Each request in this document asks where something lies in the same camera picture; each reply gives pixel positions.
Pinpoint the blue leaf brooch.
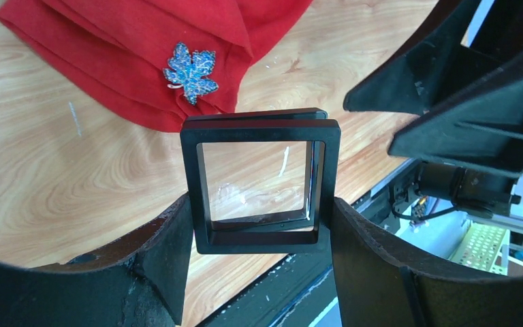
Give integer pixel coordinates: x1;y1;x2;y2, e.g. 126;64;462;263
163;42;219;105

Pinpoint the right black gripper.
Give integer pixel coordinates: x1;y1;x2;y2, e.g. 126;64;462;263
343;0;523;178

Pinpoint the green perforated basket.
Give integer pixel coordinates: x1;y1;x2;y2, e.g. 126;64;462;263
449;223;511;276

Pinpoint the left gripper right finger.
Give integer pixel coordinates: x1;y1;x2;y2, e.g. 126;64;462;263
331;198;523;326

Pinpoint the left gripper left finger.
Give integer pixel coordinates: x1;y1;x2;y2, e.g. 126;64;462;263
0;195;193;326

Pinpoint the red garment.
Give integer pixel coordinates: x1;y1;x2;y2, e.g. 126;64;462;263
0;1;310;132

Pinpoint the black square frame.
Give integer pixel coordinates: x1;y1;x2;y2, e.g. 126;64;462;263
180;108;341;254

